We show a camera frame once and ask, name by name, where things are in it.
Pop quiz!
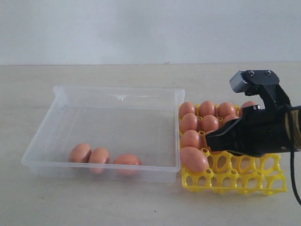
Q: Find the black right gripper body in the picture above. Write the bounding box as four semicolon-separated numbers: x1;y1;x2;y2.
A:
229;105;288;157

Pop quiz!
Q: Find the brown egg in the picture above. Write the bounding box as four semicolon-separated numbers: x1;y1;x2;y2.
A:
179;102;196;119
68;143;92;163
180;113;198;132
222;114;238;125
88;147;110;174
113;153;142;176
198;100;217;117
203;130;214;148
181;130;201;149
218;102;236;118
180;146;209;172
200;115;219;132
238;101;257;117

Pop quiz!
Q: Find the yellow plastic egg tray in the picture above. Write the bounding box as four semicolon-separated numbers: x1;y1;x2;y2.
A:
181;145;287;195

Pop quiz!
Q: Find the clear plastic bin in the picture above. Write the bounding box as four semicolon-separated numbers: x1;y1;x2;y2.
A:
21;85;185;183

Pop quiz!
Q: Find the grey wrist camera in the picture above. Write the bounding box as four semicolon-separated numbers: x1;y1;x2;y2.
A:
229;69;292;111

